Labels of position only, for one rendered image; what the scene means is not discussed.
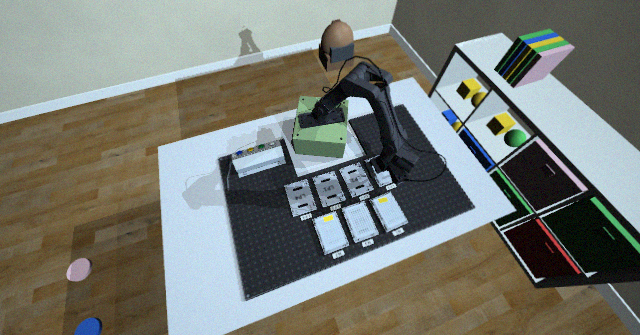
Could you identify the white lid park plate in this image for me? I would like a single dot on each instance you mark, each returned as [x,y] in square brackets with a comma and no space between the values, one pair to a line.
[356,180]

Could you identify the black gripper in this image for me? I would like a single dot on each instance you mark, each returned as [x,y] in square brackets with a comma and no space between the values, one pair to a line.
[374,162]

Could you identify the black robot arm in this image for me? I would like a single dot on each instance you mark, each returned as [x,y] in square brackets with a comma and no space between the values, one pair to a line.
[352,85]

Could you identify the white control panel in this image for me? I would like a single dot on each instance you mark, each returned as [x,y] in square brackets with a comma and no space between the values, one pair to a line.
[257,159]

